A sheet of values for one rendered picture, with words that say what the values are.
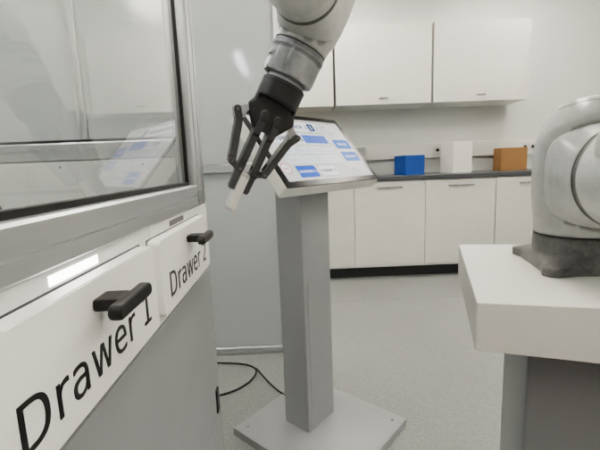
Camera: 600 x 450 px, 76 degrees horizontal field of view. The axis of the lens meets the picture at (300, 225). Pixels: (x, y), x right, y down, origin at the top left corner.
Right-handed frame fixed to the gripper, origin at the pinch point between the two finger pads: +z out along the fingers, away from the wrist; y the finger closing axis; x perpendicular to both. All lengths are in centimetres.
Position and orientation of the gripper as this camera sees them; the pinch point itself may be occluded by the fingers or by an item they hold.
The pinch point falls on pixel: (237, 191)
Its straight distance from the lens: 68.5
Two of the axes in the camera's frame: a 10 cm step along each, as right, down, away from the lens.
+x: 3.1, 2.8, -9.1
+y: -8.5, -3.4, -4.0
